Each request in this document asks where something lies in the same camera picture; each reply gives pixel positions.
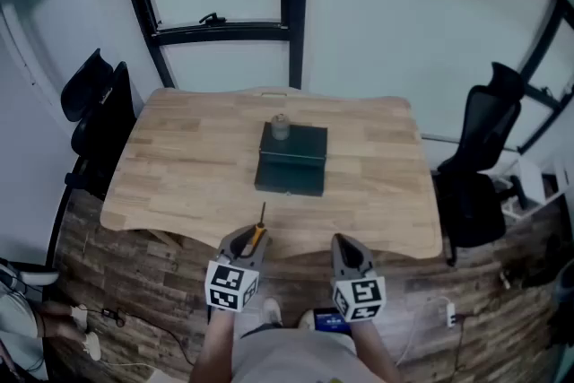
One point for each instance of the white power adapter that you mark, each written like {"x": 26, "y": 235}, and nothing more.
{"x": 450, "y": 315}

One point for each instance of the clear glass jar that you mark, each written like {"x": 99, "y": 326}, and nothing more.
{"x": 280, "y": 127}

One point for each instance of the person's left forearm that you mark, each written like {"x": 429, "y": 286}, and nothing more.
{"x": 215, "y": 345}

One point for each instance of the black office chair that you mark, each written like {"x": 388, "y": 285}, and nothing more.
{"x": 101, "y": 121}
{"x": 482, "y": 175}

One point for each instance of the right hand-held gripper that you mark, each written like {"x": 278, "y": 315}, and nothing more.
{"x": 361, "y": 296}

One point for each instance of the phone with blue screen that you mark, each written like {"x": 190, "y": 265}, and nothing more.
{"x": 331, "y": 320}

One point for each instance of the black window frame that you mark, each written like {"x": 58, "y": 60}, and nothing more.
{"x": 293, "y": 4}

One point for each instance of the person's beige shirt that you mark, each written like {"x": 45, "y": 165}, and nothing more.
{"x": 291, "y": 356}

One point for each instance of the person's shoe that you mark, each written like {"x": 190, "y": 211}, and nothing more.
{"x": 307, "y": 320}
{"x": 272, "y": 311}

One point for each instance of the person's right shoe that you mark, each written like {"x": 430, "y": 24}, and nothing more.
{"x": 307, "y": 320}

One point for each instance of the dark green metal box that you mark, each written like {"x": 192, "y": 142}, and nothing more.
{"x": 305, "y": 143}

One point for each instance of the white shelf unit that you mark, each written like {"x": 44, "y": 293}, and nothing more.
{"x": 536, "y": 184}

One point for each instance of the dark blue box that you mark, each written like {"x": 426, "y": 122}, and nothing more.
{"x": 289, "y": 179}

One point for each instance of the person's left shoe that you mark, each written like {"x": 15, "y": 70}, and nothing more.
{"x": 272, "y": 311}

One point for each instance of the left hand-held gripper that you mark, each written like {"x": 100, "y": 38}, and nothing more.
{"x": 231, "y": 284}

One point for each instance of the person's right forearm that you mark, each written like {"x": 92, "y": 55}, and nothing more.
{"x": 374, "y": 350}

